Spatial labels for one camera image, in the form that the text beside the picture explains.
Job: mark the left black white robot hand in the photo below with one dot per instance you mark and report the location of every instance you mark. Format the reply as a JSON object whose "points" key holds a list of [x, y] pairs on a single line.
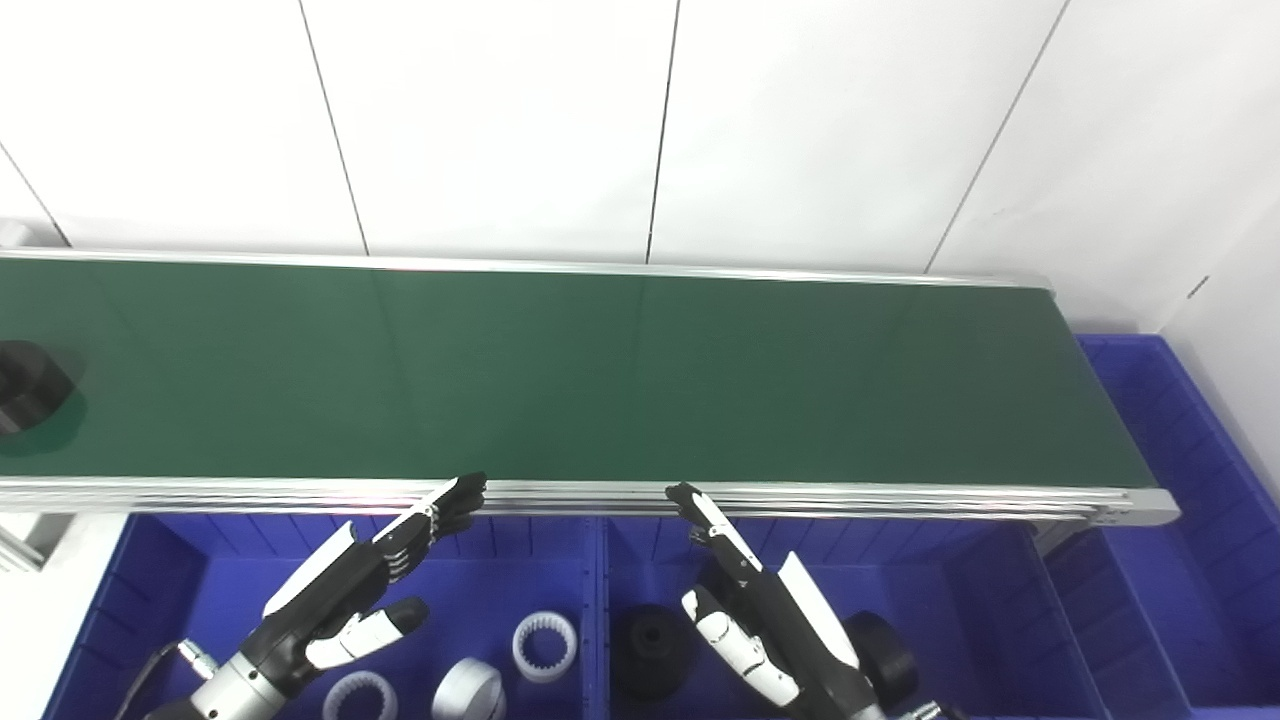
{"points": [[320, 600]]}

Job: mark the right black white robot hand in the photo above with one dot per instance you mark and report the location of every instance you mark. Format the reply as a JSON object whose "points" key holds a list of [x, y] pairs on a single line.
{"points": [[790, 630]]}

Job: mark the black stepped round part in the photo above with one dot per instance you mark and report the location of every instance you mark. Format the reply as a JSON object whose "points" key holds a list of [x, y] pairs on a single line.
{"points": [[652, 650], [30, 390]]}

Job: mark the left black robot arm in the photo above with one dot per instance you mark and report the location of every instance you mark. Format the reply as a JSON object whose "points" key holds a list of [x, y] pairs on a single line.
{"points": [[232, 697]]}

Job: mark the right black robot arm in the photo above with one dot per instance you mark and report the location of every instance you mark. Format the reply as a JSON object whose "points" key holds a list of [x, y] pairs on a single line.
{"points": [[905, 713]]}

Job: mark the black wheel part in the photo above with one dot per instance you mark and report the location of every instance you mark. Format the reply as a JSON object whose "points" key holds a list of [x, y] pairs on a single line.
{"points": [[885, 655]]}

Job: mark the blue bin with white parts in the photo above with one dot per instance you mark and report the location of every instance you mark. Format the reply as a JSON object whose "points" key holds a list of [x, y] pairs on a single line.
{"points": [[180, 590]]}

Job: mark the blue bin with black parts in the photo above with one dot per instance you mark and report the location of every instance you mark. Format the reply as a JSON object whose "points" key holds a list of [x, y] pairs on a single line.
{"points": [[960, 620]]}

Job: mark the white cylinder part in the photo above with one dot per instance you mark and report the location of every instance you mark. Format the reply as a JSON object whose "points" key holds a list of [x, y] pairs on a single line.
{"points": [[468, 692]]}

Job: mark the green conveyor belt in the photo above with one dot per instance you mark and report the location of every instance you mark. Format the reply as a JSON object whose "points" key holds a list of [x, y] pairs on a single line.
{"points": [[600, 497], [600, 380]]}

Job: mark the aluminium conveyor support leg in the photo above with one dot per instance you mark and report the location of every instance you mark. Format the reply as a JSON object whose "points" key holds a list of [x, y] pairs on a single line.
{"points": [[30, 540], [1058, 535]]}

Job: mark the long empty blue bin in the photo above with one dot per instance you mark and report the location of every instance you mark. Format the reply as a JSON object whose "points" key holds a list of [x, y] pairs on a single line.
{"points": [[1190, 560]]}

